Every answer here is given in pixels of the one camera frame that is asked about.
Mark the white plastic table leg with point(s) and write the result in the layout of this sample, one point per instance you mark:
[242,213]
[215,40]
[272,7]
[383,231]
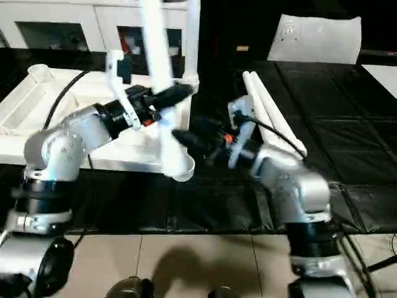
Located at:
[279,111]
[156,46]
[192,40]
[263,102]

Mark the white plastic table top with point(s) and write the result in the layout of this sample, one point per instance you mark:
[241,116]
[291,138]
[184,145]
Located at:
[37,118]

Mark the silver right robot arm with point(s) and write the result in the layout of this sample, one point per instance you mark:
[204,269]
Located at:
[294,192]

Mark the white glass-door cabinet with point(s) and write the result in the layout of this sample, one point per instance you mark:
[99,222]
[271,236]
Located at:
[62,15]

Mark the black padded mat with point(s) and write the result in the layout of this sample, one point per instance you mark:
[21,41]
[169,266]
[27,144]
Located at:
[341,124]

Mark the white curved plastic panel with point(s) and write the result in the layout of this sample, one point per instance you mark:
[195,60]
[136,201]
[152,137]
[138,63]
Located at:
[316,40]

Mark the dark right robot foot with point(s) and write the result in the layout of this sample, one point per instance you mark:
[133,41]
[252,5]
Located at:
[223,294]

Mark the dark robot foot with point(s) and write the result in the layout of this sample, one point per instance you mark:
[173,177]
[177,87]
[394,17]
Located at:
[130,287]
[223,294]

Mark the dark left robot foot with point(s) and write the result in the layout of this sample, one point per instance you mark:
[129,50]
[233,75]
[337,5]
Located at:
[130,287]

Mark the white flat board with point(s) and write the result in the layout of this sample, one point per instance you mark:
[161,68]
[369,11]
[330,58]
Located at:
[383,77]

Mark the black metal rod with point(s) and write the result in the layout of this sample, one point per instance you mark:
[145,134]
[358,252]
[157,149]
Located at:
[383,264]

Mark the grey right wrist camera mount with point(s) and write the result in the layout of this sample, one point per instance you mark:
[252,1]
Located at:
[243,111]

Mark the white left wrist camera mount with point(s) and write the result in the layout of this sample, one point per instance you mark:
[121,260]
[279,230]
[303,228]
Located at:
[114,71]

